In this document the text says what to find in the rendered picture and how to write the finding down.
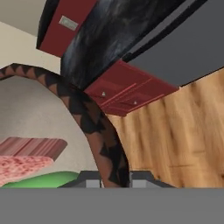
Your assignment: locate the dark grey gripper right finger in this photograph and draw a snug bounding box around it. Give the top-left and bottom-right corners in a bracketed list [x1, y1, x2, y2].
[129, 171, 177, 189]

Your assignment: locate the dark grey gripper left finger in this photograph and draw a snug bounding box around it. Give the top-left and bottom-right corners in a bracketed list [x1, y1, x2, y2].
[59, 171, 102, 189]

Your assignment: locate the brown patterned bowl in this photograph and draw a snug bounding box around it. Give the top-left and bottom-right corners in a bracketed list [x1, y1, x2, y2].
[0, 62, 131, 189]

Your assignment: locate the green corn cob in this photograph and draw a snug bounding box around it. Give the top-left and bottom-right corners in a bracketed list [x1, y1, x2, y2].
[1, 171, 81, 189]

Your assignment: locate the pink and brown steak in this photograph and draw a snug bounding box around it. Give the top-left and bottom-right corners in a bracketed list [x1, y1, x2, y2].
[0, 136, 68, 187]

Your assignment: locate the red cupboard run with knobs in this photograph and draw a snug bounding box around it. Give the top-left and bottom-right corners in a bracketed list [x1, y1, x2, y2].
[83, 59, 180, 118]

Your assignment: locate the red cupboard with grey plate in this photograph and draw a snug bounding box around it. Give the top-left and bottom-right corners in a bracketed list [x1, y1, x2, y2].
[36, 0, 99, 59]

